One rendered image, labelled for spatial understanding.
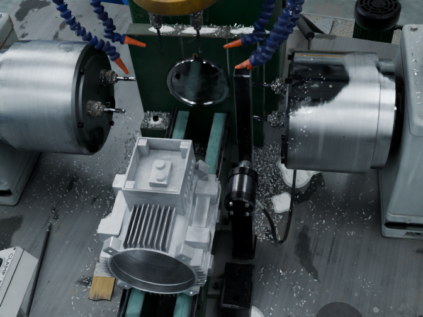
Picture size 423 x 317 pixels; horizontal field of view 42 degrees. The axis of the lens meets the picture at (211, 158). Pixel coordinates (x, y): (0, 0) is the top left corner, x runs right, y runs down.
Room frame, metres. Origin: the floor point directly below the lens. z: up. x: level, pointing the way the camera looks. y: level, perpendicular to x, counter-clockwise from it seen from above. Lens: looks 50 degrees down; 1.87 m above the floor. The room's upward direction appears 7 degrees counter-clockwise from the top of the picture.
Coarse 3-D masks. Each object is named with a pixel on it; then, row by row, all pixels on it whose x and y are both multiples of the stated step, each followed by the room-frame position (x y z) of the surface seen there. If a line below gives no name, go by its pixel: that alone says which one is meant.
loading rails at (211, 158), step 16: (176, 112) 0.96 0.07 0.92; (176, 128) 0.91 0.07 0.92; (192, 128) 0.96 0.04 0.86; (224, 128) 0.88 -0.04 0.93; (208, 144) 0.85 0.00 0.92; (224, 144) 0.83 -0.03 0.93; (208, 160) 0.80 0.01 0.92; (224, 160) 0.80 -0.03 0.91; (224, 176) 0.80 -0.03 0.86; (224, 192) 0.78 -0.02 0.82; (224, 224) 0.69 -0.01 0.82; (208, 288) 0.54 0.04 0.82; (128, 304) 0.47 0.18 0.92; (144, 304) 0.47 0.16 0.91; (176, 304) 0.46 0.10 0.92; (192, 304) 0.45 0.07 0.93
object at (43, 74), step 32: (0, 64) 0.93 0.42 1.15; (32, 64) 0.90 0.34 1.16; (64, 64) 0.89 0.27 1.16; (96, 64) 0.95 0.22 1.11; (0, 96) 0.86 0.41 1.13; (32, 96) 0.84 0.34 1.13; (64, 96) 0.83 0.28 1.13; (96, 96) 0.91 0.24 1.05; (0, 128) 0.84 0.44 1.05; (32, 128) 0.81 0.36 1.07; (64, 128) 0.80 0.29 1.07; (96, 128) 0.86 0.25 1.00
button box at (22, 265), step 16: (0, 256) 0.52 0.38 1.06; (16, 256) 0.50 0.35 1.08; (32, 256) 0.52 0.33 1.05; (0, 272) 0.48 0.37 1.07; (16, 272) 0.48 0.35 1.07; (32, 272) 0.49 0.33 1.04; (0, 288) 0.44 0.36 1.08; (16, 288) 0.45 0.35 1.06; (0, 304) 0.42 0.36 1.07; (16, 304) 0.43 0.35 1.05
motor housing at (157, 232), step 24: (120, 192) 0.62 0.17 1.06; (192, 192) 0.60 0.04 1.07; (120, 216) 0.57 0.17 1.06; (144, 216) 0.54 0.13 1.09; (168, 216) 0.53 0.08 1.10; (192, 216) 0.55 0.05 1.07; (216, 216) 0.58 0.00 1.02; (144, 240) 0.49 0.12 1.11; (168, 240) 0.49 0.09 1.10; (120, 264) 0.52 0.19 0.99; (144, 264) 0.53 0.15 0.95; (168, 264) 0.53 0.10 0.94; (192, 264) 0.46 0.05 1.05; (144, 288) 0.49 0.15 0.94; (168, 288) 0.48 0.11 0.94
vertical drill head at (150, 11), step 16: (144, 0) 0.83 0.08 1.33; (160, 0) 0.82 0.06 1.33; (176, 0) 0.81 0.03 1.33; (192, 0) 0.81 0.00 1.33; (208, 0) 0.83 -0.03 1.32; (160, 16) 0.86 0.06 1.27; (192, 16) 0.83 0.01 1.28; (208, 16) 0.94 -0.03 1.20; (160, 32) 0.86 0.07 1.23; (160, 48) 0.86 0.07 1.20
